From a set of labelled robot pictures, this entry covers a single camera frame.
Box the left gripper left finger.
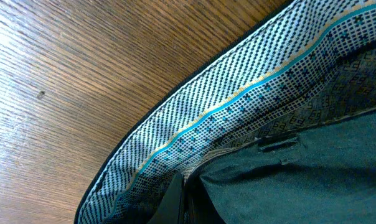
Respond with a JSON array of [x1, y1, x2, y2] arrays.
[[148, 173, 184, 224]]

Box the black shorts patterned waistband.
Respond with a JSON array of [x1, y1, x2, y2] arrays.
[[75, 0, 376, 223]]

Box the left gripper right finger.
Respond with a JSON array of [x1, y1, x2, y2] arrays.
[[186, 177, 225, 224]]

